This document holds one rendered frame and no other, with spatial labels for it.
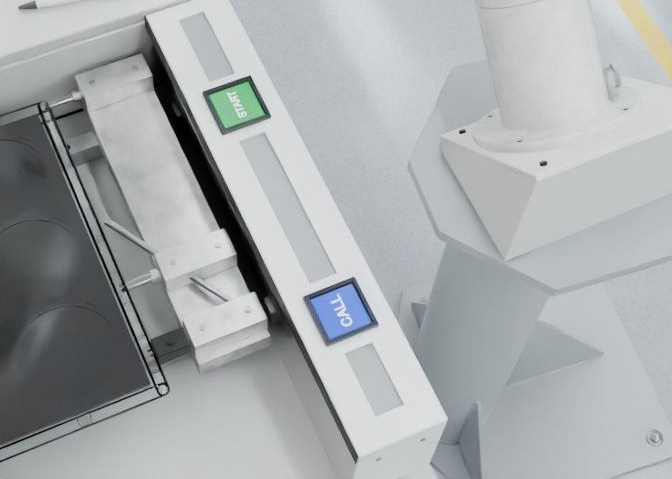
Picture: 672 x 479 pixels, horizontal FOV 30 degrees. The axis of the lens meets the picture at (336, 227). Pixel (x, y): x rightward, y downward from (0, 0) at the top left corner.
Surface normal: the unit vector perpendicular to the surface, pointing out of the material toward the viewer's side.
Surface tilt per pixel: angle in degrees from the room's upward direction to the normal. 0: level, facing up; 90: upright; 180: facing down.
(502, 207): 90
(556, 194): 90
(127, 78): 0
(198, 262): 0
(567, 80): 45
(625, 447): 0
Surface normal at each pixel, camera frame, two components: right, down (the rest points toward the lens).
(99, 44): 0.42, 0.81
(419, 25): 0.06, -0.47
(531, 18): -0.15, 0.38
